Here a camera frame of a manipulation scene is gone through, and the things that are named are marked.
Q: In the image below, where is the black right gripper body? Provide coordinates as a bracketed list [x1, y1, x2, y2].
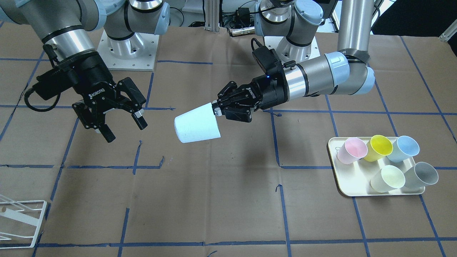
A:
[56, 52, 146, 130]

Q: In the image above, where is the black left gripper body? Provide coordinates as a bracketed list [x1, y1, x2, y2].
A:
[217, 75, 288, 122]

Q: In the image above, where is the light blue plastic cup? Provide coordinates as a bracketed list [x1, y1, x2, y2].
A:
[174, 103, 221, 143]

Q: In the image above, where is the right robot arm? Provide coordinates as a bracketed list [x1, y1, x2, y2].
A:
[1, 0, 170, 142]

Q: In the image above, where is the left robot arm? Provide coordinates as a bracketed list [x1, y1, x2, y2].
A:
[209, 0, 380, 122]

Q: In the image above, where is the pink plastic cup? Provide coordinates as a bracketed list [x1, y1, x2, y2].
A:
[337, 137, 368, 165]

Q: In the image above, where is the yellow plastic cup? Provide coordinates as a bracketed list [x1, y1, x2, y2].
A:
[364, 135, 393, 162]

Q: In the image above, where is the cream plastic cup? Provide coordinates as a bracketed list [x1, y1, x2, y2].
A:
[370, 165, 406, 193]

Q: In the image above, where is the grey plastic cup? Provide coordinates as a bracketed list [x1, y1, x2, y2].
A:
[404, 162, 439, 188]

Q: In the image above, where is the cream serving tray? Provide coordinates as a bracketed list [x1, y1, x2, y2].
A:
[327, 137, 425, 197]

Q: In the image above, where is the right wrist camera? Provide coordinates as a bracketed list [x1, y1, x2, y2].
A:
[32, 67, 79, 100]

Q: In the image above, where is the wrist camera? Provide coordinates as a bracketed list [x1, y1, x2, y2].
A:
[252, 46, 283, 77]
[32, 67, 79, 100]

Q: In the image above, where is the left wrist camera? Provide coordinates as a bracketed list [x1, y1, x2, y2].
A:
[252, 46, 283, 77]

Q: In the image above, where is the aluminium frame post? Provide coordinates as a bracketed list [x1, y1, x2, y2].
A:
[203, 0, 221, 34]

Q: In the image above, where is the white wire cup rack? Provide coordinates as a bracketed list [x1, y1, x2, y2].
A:
[0, 195, 49, 249]

